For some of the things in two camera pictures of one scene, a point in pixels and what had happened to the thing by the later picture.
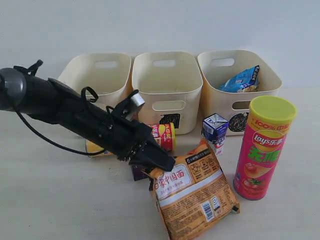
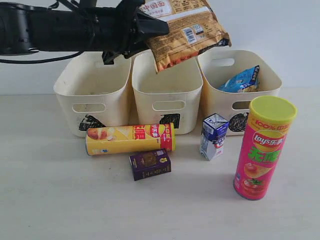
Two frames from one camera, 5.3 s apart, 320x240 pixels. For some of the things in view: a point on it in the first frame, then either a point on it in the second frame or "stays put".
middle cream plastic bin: [170, 82] stays put
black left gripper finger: [151, 155] → [150, 26]
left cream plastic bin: [108, 74] stays put
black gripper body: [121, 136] → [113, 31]
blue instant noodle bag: [244, 81] stays put
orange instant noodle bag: [195, 195] → [193, 28]
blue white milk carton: [214, 130] stays put
